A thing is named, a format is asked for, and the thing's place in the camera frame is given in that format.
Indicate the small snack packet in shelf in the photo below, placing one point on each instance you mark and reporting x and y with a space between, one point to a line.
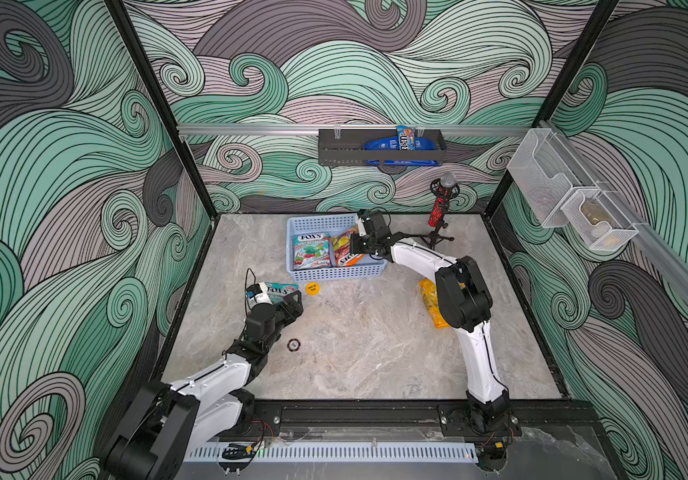
406 138

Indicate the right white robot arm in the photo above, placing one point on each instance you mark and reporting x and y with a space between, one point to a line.
465 303

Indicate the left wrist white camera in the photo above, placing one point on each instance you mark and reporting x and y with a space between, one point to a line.
257 294

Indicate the white slotted cable duct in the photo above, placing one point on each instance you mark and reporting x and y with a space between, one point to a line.
368 452

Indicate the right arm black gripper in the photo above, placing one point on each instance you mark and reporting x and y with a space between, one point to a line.
360 242

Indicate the black corner frame post left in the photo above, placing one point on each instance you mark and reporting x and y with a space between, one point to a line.
138 55

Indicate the red microphone on tripod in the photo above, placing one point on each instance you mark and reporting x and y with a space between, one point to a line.
444 189

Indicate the black corner frame post right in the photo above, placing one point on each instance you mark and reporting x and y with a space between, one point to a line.
578 55

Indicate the black wall shelf tray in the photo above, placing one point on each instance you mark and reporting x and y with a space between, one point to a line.
346 148

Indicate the blue package in shelf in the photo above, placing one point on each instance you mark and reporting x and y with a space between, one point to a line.
392 143

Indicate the black corner frame post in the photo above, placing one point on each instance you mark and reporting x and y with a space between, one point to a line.
138 55
578 55

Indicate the aluminium rail right wall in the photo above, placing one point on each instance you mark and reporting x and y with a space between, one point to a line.
661 255

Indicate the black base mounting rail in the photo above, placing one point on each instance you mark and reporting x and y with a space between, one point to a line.
450 418

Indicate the orange Fox's candy bag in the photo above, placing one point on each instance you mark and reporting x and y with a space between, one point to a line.
343 254

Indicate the aluminium rail back wall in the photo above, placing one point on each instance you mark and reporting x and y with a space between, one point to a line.
271 129

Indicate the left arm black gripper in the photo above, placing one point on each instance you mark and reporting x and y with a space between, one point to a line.
295 310

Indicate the teal Fox's candy bag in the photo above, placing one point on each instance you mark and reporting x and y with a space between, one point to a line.
280 290

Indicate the green Fox's candy bag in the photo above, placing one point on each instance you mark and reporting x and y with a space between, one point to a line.
311 251

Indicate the aluminium rail wall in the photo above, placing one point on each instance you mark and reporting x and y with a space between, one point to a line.
661 255
271 129

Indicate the clear plastic wall bin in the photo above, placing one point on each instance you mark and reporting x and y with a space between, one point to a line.
543 170

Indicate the light blue perforated plastic basket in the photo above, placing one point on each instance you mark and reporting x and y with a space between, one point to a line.
331 225

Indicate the yellow round sticker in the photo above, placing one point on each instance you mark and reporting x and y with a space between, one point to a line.
313 288

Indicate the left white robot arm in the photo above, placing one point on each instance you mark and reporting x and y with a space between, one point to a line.
166 422

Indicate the yellow candy bag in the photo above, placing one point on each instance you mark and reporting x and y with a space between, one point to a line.
431 302

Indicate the small clear bin with contents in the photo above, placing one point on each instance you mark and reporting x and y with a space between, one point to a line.
600 223

